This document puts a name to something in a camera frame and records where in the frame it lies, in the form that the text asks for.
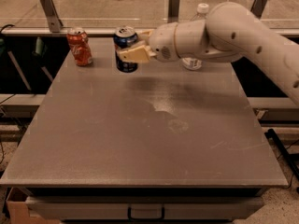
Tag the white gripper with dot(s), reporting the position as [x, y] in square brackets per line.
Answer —
[162, 41]

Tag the middle metal bracket post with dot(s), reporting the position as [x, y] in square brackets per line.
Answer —
[173, 10]

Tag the cardboard box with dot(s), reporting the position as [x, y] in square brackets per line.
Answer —
[19, 212]

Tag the red coke can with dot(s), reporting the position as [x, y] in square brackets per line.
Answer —
[78, 43]

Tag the metal bracket post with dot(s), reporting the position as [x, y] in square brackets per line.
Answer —
[258, 7]
[54, 22]
[173, 10]

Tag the grey drawer with handle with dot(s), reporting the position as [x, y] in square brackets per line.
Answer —
[145, 209]

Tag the left metal bracket post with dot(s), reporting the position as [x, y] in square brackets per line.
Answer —
[54, 22]

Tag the clear plastic water bottle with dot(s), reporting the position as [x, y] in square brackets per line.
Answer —
[192, 63]

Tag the right metal bracket post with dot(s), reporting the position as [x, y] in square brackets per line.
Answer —
[258, 7]

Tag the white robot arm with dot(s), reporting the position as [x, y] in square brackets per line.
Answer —
[227, 33]

